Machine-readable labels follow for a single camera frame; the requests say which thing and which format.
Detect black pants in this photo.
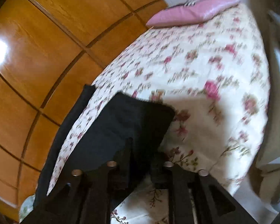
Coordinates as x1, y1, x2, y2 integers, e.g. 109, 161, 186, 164
33, 84, 175, 207

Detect orange wooden wardrobe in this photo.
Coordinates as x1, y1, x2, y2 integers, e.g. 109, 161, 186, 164
0, 0, 166, 221

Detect floral white bedspread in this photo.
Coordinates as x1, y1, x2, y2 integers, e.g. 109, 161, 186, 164
46, 2, 271, 224

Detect pink pillow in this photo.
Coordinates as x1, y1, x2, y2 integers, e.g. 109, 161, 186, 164
146, 0, 240, 27

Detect light blue floral pillow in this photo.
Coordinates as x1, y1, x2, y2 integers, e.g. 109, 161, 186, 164
18, 194, 35, 223

